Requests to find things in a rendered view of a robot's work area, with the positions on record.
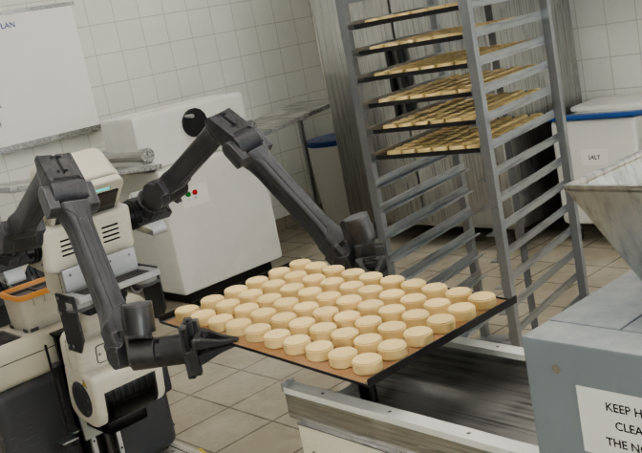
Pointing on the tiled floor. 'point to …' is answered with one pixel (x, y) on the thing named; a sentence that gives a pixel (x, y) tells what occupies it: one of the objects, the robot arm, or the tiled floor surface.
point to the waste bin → (329, 176)
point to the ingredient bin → (600, 137)
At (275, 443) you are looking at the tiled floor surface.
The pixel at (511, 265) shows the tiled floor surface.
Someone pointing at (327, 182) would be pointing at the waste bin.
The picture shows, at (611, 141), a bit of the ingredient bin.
